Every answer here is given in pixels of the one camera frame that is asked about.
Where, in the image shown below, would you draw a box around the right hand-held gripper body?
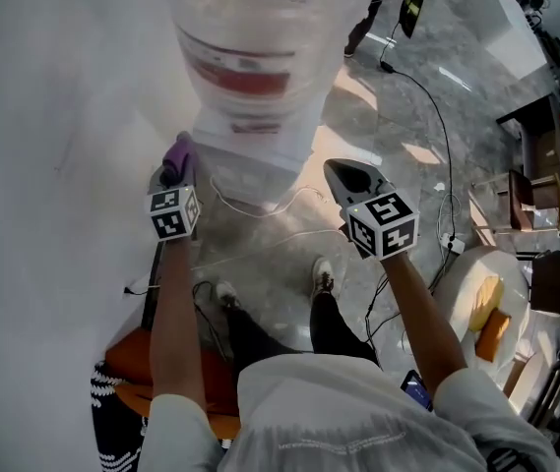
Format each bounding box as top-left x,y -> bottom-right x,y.
338,179 -> 419,264

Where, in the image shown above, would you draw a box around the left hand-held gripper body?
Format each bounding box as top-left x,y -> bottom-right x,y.
149,184 -> 206,243

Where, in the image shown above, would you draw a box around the purple and grey cloth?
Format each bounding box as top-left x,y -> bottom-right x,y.
161,131 -> 198,187

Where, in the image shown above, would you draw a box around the white water dispenser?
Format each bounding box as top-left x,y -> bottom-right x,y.
189,100 -> 326,220

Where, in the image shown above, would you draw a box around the person's left forearm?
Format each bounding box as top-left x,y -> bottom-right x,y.
148,236 -> 213,403

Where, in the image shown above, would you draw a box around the person's right forearm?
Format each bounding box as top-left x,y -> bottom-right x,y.
379,251 -> 468,398

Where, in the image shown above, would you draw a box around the clear water bottle red label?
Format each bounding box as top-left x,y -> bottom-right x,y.
167,0 -> 378,123

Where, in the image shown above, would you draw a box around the white power strip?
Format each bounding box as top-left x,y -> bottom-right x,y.
438,232 -> 467,256

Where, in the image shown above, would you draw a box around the person's right shoe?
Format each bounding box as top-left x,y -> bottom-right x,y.
310,257 -> 336,298

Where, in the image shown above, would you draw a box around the person's shoe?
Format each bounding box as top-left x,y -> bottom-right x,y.
310,257 -> 336,298
214,279 -> 242,310

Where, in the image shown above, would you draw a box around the person's left shoe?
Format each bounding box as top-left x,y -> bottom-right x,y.
214,279 -> 242,310

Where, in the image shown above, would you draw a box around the person's black trousers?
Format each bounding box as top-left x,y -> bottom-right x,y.
220,289 -> 380,379

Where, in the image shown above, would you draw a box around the yellow cushion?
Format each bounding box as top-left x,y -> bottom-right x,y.
467,274 -> 507,334

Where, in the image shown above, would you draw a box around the wooden chair brown seat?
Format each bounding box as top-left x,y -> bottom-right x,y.
494,168 -> 560,236

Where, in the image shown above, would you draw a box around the orange stool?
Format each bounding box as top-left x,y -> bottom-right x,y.
103,325 -> 242,443

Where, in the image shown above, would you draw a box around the orange cushion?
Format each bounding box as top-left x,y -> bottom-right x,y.
474,308 -> 513,364

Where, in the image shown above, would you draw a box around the blue-screen phone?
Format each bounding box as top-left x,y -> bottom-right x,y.
399,368 -> 434,413

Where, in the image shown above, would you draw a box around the black and yellow bag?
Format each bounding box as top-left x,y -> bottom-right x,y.
396,0 -> 432,39

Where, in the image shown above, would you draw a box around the dark wooden desk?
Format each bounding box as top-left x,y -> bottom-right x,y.
497,92 -> 560,211

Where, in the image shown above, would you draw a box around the person's white shirt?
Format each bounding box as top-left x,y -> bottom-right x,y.
137,353 -> 560,472

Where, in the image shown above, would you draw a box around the navy white-patterned fabric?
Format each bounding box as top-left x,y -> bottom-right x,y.
89,358 -> 147,472

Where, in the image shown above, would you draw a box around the tangled black cable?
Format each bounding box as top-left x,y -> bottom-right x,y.
191,279 -> 235,364

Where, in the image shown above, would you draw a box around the long black cable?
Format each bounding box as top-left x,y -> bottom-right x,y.
379,17 -> 459,246

